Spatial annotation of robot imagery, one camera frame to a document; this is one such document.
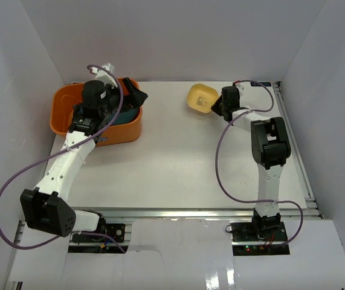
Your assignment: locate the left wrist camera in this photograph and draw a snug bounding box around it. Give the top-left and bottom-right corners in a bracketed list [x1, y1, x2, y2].
[95, 63, 117, 87]

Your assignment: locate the yellow square bowl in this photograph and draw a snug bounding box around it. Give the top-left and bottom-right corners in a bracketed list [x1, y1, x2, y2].
[187, 83, 219, 114]

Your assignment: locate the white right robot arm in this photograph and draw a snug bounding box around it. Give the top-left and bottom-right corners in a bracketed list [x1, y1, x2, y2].
[211, 85, 291, 241]

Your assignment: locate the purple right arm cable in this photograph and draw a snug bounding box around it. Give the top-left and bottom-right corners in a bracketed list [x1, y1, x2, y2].
[214, 79, 305, 247]

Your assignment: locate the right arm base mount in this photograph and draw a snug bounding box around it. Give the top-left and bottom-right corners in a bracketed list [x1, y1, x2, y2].
[225, 222, 290, 257]

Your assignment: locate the teal square plate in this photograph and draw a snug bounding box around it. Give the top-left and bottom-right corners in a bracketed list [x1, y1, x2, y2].
[112, 108, 140, 126]

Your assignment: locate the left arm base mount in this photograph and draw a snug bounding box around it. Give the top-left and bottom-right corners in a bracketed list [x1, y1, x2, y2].
[71, 222, 126, 243]

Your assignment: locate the orange plastic bin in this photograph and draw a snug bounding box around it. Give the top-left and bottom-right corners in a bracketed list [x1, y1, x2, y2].
[50, 83, 143, 147]

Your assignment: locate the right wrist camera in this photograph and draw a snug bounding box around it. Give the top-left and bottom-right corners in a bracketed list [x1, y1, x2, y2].
[233, 82, 245, 97]

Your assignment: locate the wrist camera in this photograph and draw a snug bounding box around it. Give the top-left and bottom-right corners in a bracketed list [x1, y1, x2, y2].
[95, 63, 117, 87]
[233, 82, 245, 97]

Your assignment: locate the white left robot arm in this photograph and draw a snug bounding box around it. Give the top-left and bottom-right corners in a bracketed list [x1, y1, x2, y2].
[20, 78, 147, 241]

